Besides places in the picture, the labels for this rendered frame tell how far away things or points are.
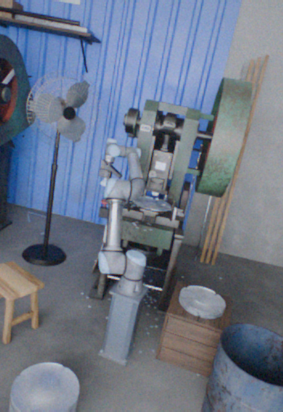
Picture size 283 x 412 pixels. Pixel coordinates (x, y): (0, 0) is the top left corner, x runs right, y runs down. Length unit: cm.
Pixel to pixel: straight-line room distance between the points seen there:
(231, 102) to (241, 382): 152
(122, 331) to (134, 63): 261
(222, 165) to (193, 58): 172
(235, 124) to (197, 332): 126
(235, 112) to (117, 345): 156
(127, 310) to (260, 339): 75
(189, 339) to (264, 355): 42
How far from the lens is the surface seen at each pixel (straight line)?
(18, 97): 317
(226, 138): 216
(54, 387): 176
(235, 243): 404
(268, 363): 215
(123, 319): 208
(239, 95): 230
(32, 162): 409
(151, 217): 252
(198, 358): 228
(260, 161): 382
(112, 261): 189
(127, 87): 373
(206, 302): 225
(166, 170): 252
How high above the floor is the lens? 153
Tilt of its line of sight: 18 degrees down
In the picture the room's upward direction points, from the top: 11 degrees clockwise
